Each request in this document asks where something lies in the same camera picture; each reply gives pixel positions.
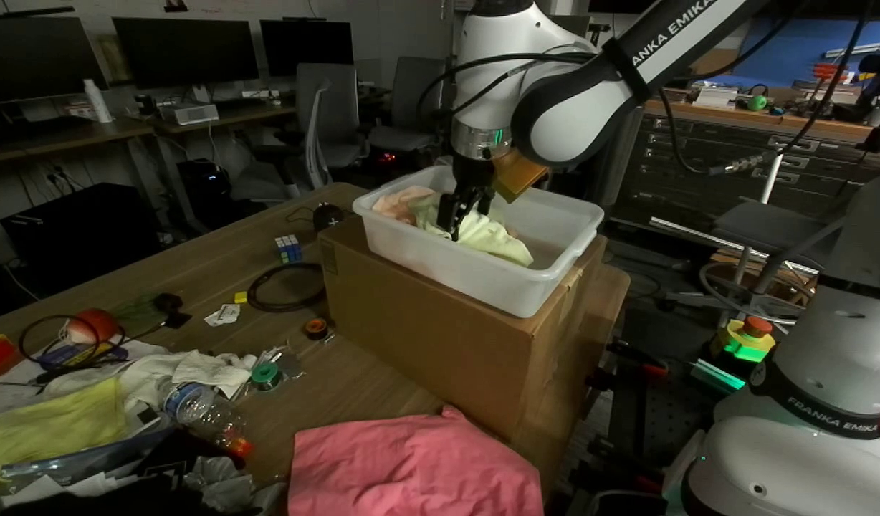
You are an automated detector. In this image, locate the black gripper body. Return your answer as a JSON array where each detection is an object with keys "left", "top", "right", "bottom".
[{"left": 454, "top": 155, "right": 496, "bottom": 203}]

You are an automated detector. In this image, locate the light yellow t-shirt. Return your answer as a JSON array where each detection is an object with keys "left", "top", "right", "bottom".
[{"left": 420, "top": 208, "right": 533, "bottom": 267}]

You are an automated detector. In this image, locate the pink t-shirt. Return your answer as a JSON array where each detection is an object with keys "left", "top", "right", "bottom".
[{"left": 286, "top": 408, "right": 546, "bottom": 516}]

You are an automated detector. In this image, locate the peach towel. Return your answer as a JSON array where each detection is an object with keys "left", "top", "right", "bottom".
[{"left": 374, "top": 186, "right": 440, "bottom": 226}]

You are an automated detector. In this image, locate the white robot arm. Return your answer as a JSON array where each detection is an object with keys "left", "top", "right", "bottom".
[{"left": 454, "top": 0, "right": 880, "bottom": 516}]

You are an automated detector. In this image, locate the white plastic box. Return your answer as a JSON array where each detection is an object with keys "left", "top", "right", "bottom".
[{"left": 354, "top": 168, "right": 605, "bottom": 318}]

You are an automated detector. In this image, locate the brown cardboard box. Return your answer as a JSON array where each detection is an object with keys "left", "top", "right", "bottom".
[{"left": 322, "top": 226, "right": 630, "bottom": 447}]

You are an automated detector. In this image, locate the grey office chair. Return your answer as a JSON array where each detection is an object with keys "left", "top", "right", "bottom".
[
  {"left": 371, "top": 57, "right": 447, "bottom": 152},
  {"left": 296, "top": 64, "right": 364, "bottom": 191}
]

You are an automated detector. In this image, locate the rubiks cube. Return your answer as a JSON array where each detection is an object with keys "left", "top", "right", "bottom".
[{"left": 275, "top": 236, "right": 304, "bottom": 265}]

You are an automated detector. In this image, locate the dark tool cabinet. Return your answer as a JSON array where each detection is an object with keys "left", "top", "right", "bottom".
[{"left": 615, "top": 107, "right": 880, "bottom": 231}]

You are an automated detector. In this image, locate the white device on desk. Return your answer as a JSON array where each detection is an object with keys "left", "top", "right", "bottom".
[{"left": 173, "top": 105, "right": 218, "bottom": 126}]

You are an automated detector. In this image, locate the emergency stop button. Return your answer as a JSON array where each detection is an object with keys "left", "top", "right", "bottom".
[{"left": 724, "top": 315, "right": 774, "bottom": 364}]

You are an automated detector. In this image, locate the crumpled clear plastic bottle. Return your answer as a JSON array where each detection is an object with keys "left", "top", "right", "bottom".
[{"left": 163, "top": 384, "right": 253, "bottom": 463}]

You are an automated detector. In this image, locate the middle black monitor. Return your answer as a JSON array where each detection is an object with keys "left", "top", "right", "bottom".
[{"left": 116, "top": 17, "right": 259, "bottom": 89}]

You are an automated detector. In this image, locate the white cloth pile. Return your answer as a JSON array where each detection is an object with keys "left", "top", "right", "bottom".
[{"left": 119, "top": 351, "right": 259, "bottom": 410}]

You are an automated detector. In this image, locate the white bottle on desk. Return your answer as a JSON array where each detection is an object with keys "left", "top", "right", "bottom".
[{"left": 84, "top": 77, "right": 112, "bottom": 126}]

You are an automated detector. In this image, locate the yellow green cloth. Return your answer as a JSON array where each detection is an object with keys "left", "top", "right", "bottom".
[{"left": 0, "top": 380, "right": 130, "bottom": 471}]

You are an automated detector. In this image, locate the wooden desk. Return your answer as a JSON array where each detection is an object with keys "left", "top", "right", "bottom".
[{"left": 0, "top": 105, "right": 296, "bottom": 165}]

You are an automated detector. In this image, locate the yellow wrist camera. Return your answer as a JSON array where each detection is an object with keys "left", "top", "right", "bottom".
[{"left": 493, "top": 150, "right": 549, "bottom": 202}]

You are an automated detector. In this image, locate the black cable loop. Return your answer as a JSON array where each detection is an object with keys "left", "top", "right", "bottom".
[{"left": 245, "top": 261, "right": 331, "bottom": 315}]

